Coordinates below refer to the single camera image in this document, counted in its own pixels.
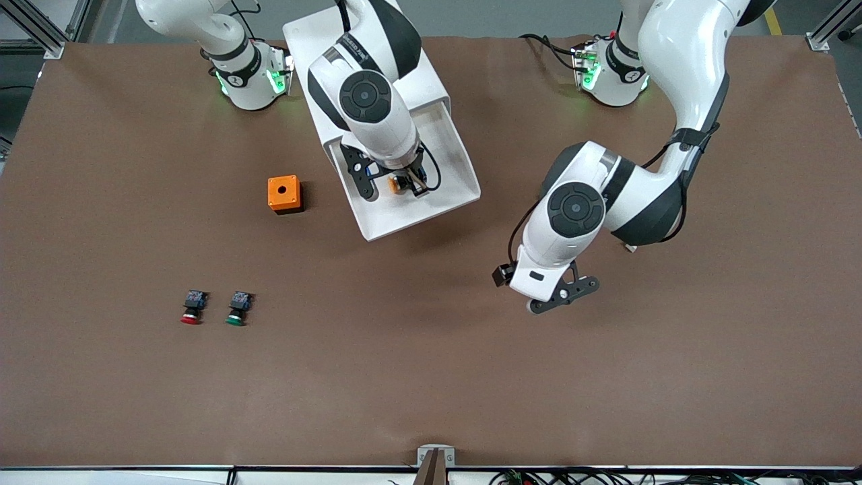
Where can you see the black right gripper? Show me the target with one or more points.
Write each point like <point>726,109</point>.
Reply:
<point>407,176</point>

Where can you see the yellow push button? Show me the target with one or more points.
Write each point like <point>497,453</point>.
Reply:
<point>397,186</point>

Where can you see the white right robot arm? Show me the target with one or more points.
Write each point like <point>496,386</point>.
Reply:
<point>377,114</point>

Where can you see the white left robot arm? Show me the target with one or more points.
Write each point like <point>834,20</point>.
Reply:
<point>687,67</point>

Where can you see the orange button box with hole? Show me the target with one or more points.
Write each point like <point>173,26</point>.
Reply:
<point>283,192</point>

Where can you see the green push button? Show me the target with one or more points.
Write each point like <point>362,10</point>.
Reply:
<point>238,308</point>

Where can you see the red push button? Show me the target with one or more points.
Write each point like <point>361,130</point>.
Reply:
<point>194,306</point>

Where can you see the brown table mat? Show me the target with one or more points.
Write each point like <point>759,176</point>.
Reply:
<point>431,350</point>

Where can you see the white table edge trim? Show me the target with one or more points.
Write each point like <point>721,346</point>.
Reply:
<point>135,478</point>

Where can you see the grey camera stand bracket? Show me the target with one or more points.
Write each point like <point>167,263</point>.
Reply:
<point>423,457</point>

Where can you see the aluminium frame profile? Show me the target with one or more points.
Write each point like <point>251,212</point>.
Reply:
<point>819,43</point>
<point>50,48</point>

